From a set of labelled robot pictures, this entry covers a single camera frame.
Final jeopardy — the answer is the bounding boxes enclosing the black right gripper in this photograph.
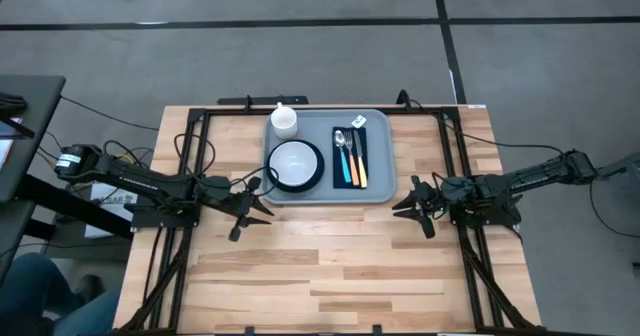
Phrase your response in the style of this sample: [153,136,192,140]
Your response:
[391,174,437,240]

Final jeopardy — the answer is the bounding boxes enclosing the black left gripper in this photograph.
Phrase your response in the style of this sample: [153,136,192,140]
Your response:
[228,175,275,243]

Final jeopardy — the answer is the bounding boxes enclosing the yellow-handled knife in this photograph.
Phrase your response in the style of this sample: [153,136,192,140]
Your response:
[353,129,369,190]

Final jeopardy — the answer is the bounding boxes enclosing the white ribbed bowl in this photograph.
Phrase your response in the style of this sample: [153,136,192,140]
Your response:
[269,140,319,188]

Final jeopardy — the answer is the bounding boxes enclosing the orange-handled fork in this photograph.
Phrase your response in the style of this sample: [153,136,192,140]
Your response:
[343,130,361,187]

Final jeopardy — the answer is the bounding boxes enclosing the teal-handled spoon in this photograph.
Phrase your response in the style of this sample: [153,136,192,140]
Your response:
[333,129,353,184]

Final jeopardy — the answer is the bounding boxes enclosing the dark teal plate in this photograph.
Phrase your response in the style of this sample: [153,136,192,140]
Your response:
[265,138,326,194]

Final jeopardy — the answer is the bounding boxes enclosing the dark navy cloth napkin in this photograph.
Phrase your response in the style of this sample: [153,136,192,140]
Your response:
[332,126,369,191]

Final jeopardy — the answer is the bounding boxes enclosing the white mug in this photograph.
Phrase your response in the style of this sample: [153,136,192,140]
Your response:
[270,101,300,140]

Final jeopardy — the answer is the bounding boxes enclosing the grey plastic tray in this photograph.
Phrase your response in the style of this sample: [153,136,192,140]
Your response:
[259,108,398,206]

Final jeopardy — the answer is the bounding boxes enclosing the black bar with blue light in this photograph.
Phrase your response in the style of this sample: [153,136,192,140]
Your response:
[216,94,310,107]

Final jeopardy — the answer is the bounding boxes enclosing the black desk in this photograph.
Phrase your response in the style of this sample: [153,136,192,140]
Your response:
[0,74,137,282]

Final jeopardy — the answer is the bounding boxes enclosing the person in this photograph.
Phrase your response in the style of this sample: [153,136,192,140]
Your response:
[0,252,122,336]

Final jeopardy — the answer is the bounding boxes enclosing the white paper sheet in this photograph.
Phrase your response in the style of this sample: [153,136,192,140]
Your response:
[0,117,25,175]

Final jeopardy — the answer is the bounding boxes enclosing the black bundle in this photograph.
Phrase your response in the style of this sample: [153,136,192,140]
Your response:
[0,91,29,120]

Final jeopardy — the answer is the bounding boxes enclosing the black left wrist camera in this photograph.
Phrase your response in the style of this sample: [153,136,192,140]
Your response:
[225,189,251,213]

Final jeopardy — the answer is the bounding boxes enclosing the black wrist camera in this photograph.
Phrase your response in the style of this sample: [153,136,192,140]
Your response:
[424,185,447,212]
[225,189,251,213]

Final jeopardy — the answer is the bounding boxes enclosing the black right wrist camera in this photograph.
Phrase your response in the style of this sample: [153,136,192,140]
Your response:
[424,185,447,212]

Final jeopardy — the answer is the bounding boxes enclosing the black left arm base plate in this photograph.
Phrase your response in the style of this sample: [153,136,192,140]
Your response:
[124,195,202,229]

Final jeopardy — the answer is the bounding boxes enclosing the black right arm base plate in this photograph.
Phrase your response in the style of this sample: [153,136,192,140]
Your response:
[446,185,524,228]

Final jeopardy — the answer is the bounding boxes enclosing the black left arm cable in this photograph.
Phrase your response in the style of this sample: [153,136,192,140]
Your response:
[172,132,281,198]

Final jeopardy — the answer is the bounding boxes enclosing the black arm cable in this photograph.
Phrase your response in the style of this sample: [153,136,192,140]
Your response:
[172,132,281,198]
[397,89,571,160]

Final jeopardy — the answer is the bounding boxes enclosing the black aluminium table frame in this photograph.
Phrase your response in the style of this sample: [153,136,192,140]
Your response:
[115,104,544,336]

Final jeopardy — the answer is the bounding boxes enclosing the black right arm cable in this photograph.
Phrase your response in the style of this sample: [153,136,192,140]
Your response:
[397,89,571,160]

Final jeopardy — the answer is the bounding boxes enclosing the black floor cable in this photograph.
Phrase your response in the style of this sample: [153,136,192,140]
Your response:
[588,178,640,240]

